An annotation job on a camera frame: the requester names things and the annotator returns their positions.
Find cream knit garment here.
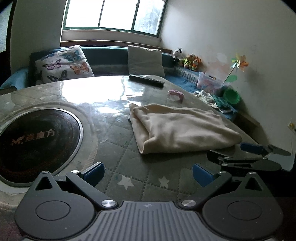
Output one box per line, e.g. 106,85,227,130
129,104,242,155

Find green plastic bowl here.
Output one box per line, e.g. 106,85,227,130
223,88,240,105

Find round black induction cooktop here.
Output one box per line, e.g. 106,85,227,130
1,108,83,187

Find crumpled white patterned cloth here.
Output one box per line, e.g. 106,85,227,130
193,90,216,106

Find clear plastic storage box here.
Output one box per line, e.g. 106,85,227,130
197,72,223,95

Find colourful paper pinwheel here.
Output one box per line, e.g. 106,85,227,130
223,53,249,83

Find orange green plush toys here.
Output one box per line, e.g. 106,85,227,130
183,54,201,72

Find black remote control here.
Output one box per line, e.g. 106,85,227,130
128,74,165,89

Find butterfly print pillow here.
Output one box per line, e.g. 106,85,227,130
35,45,94,84

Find black white plush toy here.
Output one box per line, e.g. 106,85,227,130
173,48,184,66

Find teal corner sofa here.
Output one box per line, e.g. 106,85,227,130
0,45,239,121

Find plain grey pillow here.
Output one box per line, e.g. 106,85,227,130
127,45,165,77

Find green framed window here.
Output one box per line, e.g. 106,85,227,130
63,0,167,37

